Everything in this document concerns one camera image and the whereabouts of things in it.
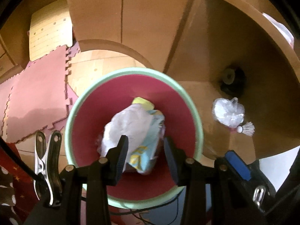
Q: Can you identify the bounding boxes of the yellow grid board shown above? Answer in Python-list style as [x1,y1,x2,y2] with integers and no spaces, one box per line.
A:
[29,0,73,62]

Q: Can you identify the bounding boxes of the clear plastic bag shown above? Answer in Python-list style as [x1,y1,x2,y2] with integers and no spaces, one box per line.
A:
[212,97,245,128]

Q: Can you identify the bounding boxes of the black cable on floor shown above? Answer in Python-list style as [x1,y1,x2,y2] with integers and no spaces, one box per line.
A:
[80,191,186,225]

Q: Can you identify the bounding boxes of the metal spring clamp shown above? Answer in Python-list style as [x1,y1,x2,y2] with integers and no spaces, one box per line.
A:
[252,185,266,212]
[34,130,63,207]

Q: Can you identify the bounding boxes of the green diaper package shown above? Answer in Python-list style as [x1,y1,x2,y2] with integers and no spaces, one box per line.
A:
[128,110,165,175]

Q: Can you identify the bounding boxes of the white feather shuttlecock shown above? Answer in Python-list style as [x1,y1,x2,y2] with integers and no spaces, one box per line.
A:
[236,122,255,137]

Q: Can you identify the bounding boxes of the purple foam floor mat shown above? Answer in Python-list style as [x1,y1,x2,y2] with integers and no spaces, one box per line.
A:
[43,42,80,135]

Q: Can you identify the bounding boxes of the pink plastic wrapper pack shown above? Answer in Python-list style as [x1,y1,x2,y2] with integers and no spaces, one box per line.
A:
[262,13,294,49]

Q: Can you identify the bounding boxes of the metal spring clamp left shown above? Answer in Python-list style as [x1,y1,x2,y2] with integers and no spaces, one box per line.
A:
[34,130,63,207]

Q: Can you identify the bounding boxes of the wooden corner shelf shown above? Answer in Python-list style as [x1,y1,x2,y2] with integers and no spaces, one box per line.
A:
[164,0,299,163]

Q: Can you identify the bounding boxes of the brown polka dot cloth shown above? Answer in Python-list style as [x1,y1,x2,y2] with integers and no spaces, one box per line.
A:
[1,149,38,224]

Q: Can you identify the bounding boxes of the white printed plastic bag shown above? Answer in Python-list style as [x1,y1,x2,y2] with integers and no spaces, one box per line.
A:
[98,104,153,157]

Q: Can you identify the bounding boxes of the pink foam floor mat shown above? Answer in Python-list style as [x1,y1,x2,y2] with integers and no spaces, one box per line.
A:
[1,46,70,143]

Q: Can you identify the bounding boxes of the red green trash bin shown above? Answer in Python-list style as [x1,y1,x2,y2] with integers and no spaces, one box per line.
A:
[64,67,204,209]

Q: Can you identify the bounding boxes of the metal spring clamp right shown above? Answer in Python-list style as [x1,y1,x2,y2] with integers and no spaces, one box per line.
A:
[252,185,266,212]

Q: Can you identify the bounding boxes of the wooden cabinet with doors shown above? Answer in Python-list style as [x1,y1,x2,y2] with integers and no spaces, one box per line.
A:
[67,0,191,71]

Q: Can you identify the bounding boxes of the black round speaker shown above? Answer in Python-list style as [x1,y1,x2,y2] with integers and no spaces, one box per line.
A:
[220,67,247,98]

